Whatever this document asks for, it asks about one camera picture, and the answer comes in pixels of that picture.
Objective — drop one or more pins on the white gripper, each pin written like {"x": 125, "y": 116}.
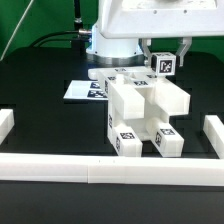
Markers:
{"x": 161, "y": 19}

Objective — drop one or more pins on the white tagged cube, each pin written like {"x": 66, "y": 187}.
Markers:
{"x": 163, "y": 63}

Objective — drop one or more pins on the white chair back frame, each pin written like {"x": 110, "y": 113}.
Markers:
{"x": 136, "y": 91}

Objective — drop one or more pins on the white chair seat block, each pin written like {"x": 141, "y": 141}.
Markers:
{"x": 140, "y": 125}

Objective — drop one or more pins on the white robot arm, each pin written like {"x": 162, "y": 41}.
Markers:
{"x": 110, "y": 49}

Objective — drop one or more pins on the black pole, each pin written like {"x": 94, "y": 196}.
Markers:
{"x": 77, "y": 15}

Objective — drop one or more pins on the white marker base sheet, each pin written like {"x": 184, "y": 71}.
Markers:
{"x": 84, "y": 90}

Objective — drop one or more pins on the white U-shaped fence frame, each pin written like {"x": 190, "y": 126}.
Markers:
{"x": 111, "y": 169}

